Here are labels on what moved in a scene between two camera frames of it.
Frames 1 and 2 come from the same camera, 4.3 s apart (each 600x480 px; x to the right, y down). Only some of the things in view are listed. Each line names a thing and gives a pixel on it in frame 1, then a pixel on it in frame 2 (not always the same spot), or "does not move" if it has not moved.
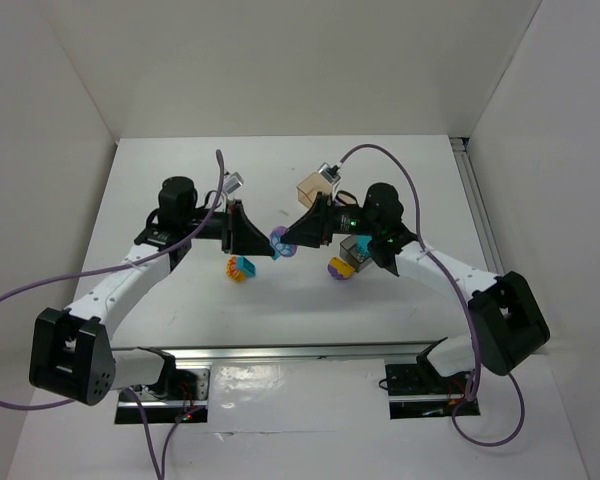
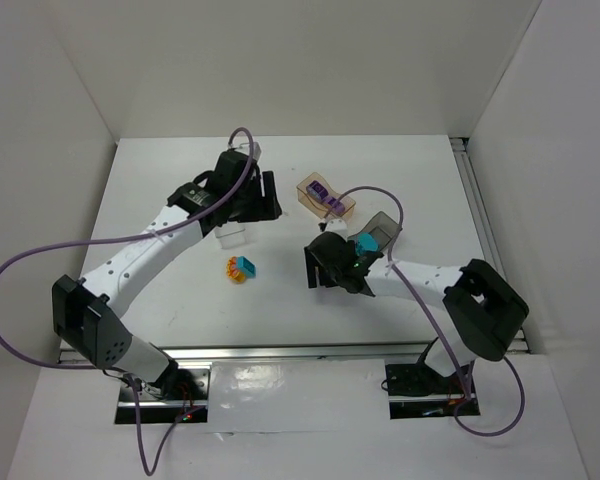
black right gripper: (323, 220) → (315, 265)
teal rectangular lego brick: (244, 264) does not move
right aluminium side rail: (476, 207) does not move
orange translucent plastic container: (311, 186) does not move
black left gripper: (231, 227) → (262, 201)
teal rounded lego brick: (362, 244) does not move
